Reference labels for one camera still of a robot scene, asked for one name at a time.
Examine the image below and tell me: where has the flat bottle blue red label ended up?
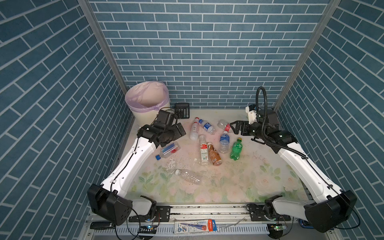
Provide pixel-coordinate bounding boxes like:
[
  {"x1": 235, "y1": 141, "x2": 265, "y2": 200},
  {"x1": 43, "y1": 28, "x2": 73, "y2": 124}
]
[{"x1": 156, "y1": 142, "x2": 181, "y2": 161}]

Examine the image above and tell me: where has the clear bottle red white label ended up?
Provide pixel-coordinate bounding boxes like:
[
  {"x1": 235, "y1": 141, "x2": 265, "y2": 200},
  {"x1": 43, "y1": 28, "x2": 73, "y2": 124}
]
[{"x1": 199, "y1": 135, "x2": 209, "y2": 165}]

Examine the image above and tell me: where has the white red blue tube package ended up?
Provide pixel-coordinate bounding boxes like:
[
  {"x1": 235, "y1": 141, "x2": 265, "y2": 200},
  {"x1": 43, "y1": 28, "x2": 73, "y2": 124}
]
[{"x1": 174, "y1": 219, "x2": 218, "y2": 234}]

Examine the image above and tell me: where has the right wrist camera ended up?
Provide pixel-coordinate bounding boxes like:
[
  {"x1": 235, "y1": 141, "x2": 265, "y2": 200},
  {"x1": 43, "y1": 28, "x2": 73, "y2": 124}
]
[{"x1": 246, "y1": 105, "x2": 258, "y2": 125}]

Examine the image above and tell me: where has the clear bottle red label yellow cap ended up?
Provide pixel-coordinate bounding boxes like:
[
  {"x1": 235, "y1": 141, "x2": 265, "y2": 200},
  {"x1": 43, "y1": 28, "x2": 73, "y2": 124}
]
[{"x1": 217, "y1": 119, "x2": 231, "y2": 133}]

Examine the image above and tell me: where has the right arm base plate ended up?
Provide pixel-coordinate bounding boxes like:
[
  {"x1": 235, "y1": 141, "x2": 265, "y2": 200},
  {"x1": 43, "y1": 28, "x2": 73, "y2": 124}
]
[{"x1": 246, "y1": 203, "x2": 291, "y2": 222}]

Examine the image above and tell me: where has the green soda bottle yellow cap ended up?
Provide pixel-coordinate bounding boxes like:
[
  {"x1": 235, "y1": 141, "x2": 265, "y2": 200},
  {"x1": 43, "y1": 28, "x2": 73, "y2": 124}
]
[{"x1": 230, "y1": 138, "x2": 243, "y2": 161}]

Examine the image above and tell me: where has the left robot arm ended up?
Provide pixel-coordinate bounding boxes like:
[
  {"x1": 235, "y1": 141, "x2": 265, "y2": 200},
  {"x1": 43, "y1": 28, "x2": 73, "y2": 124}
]
[{"x1": 87, "y1": 110, "x2": 186, "y2": 226}]

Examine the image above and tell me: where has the Pocari Sweat clear bottle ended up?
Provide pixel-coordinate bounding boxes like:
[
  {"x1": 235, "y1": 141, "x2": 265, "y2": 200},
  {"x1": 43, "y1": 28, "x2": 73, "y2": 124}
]
[{"x1": 219, "y1": 131, "x2": 230, "y2": 154}]

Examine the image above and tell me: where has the crushed clear bottle white cap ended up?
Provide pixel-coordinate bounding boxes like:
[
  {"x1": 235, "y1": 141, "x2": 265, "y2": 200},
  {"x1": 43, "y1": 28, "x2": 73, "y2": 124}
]
[{"x1": 175, "y1": 169, "x2": 202, "y2": 185}]

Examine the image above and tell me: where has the white bottle with red cap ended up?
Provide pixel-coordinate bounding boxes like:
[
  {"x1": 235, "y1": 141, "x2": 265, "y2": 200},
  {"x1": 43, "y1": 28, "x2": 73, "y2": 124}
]
[{"x1": 190, "y1": 117, "x2": 200, "y2": 141}]

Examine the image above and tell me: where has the black desk calculator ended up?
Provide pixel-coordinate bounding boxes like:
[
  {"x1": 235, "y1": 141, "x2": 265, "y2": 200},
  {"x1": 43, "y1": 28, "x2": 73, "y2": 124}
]
[{"x1": 175, "y1": 103, "x2": 190, "y2": 119}]

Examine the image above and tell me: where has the white bin with pink liner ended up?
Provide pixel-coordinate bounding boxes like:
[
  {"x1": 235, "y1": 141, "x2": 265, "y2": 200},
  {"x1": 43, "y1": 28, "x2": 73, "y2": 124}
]
[{"x1": 125, "y1": 81, "x2": 170, "y2": 126}]

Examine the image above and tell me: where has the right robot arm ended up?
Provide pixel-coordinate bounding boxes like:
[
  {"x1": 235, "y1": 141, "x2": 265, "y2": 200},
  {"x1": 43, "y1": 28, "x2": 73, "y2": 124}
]
[{"x1": 229, "y1": 105, "x2": 357, "y2": 233}]

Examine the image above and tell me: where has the blue black device on rail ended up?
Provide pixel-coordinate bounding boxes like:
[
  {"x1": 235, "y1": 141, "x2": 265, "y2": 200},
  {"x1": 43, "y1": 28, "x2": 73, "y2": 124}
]
[{"x1": 298, "y1": 219, "x2": 313, "y2": 229}]

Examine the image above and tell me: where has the white slotted cable duct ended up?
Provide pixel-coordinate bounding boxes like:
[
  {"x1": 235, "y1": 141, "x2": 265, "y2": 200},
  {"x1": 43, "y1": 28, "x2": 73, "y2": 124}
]
[{"x1": 93, "y1": 224, "x2": 270, "y2": 239}]

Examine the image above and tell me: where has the brown tea bottle white cap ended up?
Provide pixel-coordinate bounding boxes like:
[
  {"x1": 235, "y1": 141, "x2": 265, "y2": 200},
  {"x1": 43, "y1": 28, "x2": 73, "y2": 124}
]
[{"x1": 207, "y1": 142, "x2": 222, "y2": 166}]

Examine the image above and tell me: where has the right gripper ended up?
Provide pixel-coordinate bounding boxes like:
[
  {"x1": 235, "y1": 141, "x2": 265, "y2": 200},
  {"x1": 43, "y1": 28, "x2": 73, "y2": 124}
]
[{"x1": 230, "y1": 119, "x2": 267, "y2": 141}]

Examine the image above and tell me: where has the clear bottle blue label blue cap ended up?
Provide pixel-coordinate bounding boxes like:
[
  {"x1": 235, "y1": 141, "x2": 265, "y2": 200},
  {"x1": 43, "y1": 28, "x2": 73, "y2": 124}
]
[{"x1": 199, "y1": 119, "x2": 216, "y2": 135}]

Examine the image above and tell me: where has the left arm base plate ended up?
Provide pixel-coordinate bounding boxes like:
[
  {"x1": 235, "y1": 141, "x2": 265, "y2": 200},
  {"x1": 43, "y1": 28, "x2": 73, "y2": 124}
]
[{"x1": 129, "y1": 206, "x2": 171, "y2": 223}]

